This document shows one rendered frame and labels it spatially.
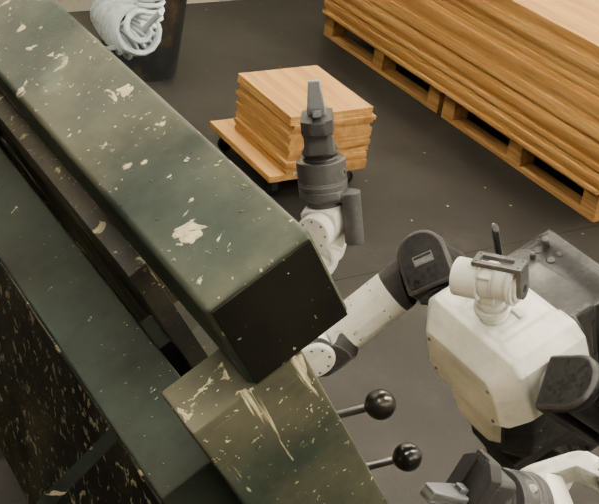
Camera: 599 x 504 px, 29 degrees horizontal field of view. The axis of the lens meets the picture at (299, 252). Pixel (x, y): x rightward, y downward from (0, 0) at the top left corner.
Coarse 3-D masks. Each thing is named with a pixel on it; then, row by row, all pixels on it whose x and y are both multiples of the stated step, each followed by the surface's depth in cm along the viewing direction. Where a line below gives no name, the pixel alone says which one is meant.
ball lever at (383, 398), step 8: (376, 392) 136; (384, 392) 136; (368, 400) 136; (376, 400) 135; (384, 400) 135; (392, 400) 136; (352, 408) 137; (360, 408) 137; (368, 408) 136; (376, 408) 135; (384, 408) 135; (392, 408) 136; (344, 416) 137; (376, 416) 136; (384, 416) 135
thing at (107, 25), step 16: (96, 0) 145; (112, 0) 144; (128, 0) 145; (96, 16) 145; (112, 16) 142; (128, 16) 140; (160, 16) 137; (112, 32) 141; (128, 32) 140; (144, 32) 146; (160, 32) 143; (128, 48) 141
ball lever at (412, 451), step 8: (400, 448) 144; (408, 448) 144; (416, 448) 144; (392, 456) 145; (400, 456) 144; (408, 456) 143; (416, 456) 144; (368, 464) 146; (376, 464) 145; (384, 464) 145; (400, 464) 144; (408, 464) 143; (416, 464) 144
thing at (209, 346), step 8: (176, 304) 122; (184, 312) 121; (184, 320) 120; (192, 320) 120; (192, 328) 119; (200, 328) 119; (200, 336) 120; (208, 336) 120; (200, 344) 120; (208, 344) 121; (208, 352) 121
